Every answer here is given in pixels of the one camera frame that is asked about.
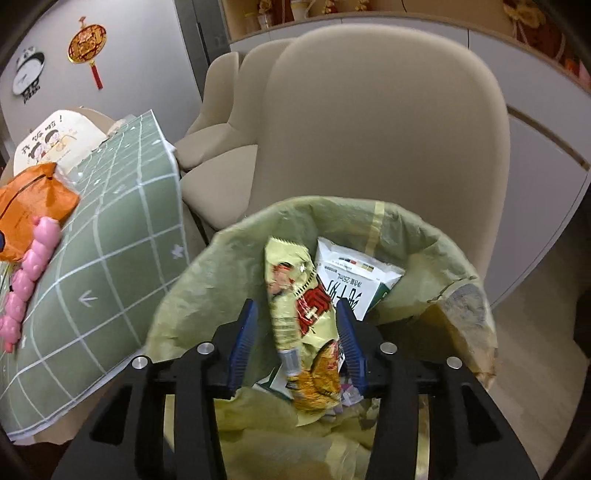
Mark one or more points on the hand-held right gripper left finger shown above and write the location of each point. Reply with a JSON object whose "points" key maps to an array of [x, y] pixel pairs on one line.
{"points": [[242, 341]]}

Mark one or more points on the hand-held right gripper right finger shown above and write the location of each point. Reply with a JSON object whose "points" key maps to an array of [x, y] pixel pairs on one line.
{"points": [[351, 341]]}

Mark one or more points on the yellow snack wrapper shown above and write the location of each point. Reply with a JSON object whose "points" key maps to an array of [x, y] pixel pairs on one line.
{"points": [[300, 323]]}

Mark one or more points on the green white milk carton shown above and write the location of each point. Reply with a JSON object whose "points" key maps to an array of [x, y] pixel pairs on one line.
{"points": [[351, 272]]}

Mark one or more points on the bin with yellow plastic liner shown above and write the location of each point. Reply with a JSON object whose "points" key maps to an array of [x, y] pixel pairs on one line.
{"points": [[207, 277]]}

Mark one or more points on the green checked tablecloth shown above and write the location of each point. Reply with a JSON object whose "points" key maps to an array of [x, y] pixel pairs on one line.
{"points": [[120, 258]]}

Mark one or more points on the beige chair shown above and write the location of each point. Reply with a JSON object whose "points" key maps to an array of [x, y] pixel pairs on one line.
{"points": [[217, 189], [214, 106], [369, 129]]}

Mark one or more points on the pink caterpillar toy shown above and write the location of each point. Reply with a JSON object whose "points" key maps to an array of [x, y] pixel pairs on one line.
{"points": [[32, 267]]}

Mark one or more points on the orange plastic bag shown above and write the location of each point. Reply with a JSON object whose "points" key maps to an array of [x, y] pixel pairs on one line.
{"points": [[37, 198]]}

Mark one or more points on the grey sideboard cabinets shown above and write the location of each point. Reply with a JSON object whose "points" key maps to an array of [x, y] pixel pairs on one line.
{"points": [[531, 161]]}

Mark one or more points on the mesh food cover tent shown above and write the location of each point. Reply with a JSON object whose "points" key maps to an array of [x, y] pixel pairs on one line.
{"points": [[51, 138]]}

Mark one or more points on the tall glass door cabinet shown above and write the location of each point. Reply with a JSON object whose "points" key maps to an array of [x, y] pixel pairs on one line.
{"points": [[203, 41]]}

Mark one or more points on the small red flower gift bag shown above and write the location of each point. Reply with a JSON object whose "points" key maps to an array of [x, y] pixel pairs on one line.
{"points": [[277, 9]]}

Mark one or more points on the red gold knot ornament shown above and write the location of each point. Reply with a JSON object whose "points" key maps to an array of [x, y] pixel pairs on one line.
{"points": [[87, 44]]}

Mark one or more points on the red doll figurine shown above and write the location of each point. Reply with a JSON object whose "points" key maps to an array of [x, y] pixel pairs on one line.
{"points": [[361, 4], [328, 5]]}

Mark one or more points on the large red flower gift bag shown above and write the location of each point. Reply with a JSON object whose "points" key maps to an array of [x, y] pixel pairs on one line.
{"points": [[531, 23]]}

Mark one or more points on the panda wall clock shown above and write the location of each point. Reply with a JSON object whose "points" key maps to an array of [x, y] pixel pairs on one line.
{"points": [[28, 74]]}

